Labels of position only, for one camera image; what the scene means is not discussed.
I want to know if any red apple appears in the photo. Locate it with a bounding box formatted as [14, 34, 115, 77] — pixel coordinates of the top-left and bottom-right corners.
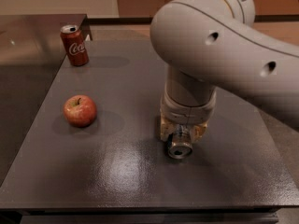
[64, 95, 97, 128]

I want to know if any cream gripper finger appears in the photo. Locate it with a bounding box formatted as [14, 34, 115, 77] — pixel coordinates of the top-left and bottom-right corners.
[190, 122, 207, 143]
[160, 115, 175, 142]

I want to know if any red coca-cola can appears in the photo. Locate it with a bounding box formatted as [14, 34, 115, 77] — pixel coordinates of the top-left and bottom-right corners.
[60, 24, 89, 66]

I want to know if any silver blue redbull can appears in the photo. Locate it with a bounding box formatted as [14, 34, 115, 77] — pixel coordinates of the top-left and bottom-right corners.
[166, 124, 192, 160]

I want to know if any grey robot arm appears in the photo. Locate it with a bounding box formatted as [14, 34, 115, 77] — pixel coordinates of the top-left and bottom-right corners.
[150, 0, 299, 141]

